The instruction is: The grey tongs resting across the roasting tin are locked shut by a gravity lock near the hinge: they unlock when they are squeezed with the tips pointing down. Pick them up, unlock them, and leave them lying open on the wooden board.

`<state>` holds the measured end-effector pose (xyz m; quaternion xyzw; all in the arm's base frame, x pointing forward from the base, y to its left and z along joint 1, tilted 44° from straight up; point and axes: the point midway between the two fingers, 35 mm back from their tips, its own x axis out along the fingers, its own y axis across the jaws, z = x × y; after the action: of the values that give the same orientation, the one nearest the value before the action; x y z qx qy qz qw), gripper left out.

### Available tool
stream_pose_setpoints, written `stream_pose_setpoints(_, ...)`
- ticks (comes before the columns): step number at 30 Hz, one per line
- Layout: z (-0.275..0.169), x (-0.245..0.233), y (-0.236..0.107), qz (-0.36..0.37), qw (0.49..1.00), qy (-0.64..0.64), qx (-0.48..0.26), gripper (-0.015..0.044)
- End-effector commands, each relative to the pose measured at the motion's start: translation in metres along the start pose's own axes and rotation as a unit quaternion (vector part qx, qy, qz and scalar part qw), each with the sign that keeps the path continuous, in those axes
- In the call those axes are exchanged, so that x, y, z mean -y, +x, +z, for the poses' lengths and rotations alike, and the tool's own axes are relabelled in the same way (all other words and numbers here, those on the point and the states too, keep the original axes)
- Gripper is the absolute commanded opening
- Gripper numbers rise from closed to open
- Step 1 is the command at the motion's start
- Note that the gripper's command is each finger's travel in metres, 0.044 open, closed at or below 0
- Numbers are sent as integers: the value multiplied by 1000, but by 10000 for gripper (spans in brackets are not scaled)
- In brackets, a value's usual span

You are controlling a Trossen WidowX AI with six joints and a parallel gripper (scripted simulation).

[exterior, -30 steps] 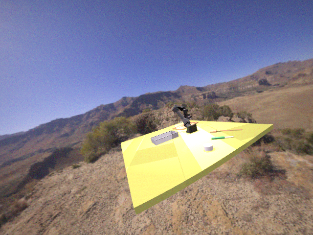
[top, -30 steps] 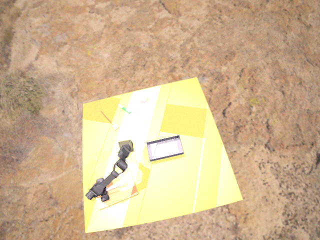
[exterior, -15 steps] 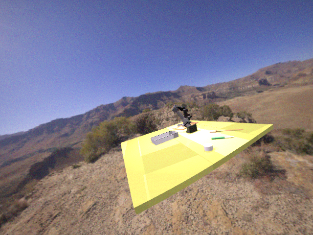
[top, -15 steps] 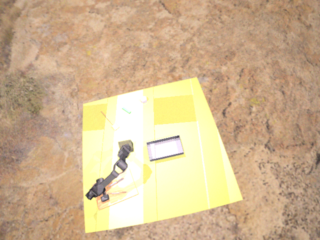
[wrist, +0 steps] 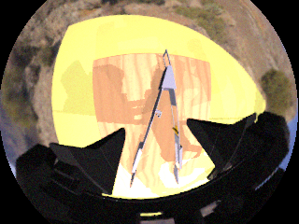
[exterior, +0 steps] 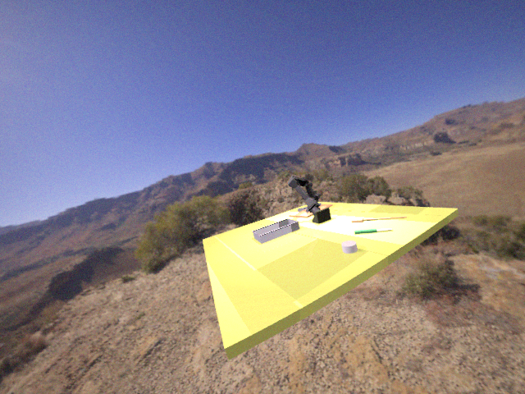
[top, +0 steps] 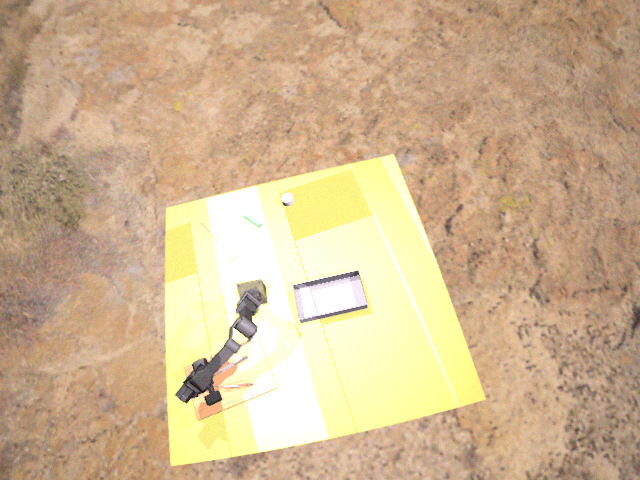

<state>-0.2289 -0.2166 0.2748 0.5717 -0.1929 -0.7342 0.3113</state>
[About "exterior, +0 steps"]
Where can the short grey cylinder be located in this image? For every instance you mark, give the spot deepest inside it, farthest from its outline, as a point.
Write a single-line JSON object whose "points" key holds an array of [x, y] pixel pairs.
{"points": [[349, 247]]}

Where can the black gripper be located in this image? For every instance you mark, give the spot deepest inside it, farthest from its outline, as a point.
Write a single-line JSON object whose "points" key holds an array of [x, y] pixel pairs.
{"points": [[310, 193]]}

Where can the light wooden board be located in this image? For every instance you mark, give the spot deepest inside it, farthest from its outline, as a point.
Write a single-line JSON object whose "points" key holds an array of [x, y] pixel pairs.
{"points": [[303, 213]]}

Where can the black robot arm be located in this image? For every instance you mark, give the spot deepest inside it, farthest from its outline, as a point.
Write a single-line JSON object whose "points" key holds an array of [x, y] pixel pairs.
{"points": [[296, 182]]}

